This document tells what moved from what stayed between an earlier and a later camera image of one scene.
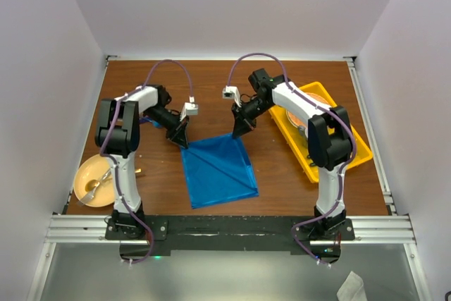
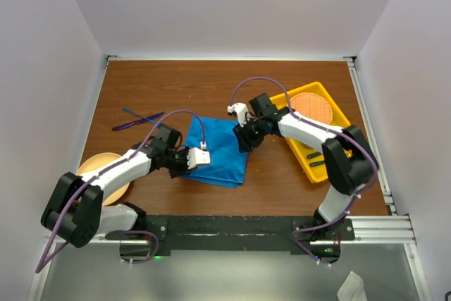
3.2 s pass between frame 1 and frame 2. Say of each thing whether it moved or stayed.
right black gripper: moved
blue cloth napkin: moved
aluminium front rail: stayed
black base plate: stayed
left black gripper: moved
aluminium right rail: stayed
